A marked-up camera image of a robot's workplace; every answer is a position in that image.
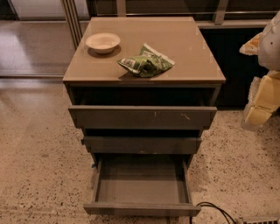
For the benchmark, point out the green chip bag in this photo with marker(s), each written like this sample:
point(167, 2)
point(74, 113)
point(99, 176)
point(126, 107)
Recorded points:
point(149, 63)

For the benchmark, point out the grey top drawer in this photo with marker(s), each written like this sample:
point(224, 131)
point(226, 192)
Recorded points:
point(141, 108)

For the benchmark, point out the grey drawer cabinet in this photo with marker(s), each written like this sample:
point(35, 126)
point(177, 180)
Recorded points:
point(178, 38)

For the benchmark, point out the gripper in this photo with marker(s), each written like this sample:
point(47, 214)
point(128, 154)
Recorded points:
point(270, 48)

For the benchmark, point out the grey floor vent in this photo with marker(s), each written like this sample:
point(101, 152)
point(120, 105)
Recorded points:
point(258, 220)

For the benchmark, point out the grey bottom drawer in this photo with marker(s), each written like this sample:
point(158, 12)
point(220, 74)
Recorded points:
point(142, 185)

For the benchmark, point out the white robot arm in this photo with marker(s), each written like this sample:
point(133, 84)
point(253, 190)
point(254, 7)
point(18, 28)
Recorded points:
point(266, 45)

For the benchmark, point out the grey middle drawer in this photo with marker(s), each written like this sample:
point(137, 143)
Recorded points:
point(142, 141)

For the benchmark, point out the white bowl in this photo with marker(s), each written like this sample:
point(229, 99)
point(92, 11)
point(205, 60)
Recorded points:
point(103, 42)

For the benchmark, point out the grey drawer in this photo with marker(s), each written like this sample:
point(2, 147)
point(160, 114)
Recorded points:
point(141, 108)
point(142, 141)
point(142, 185)

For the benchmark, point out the metal window frame post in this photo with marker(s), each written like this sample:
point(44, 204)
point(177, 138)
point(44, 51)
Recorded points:
point(72, 20)

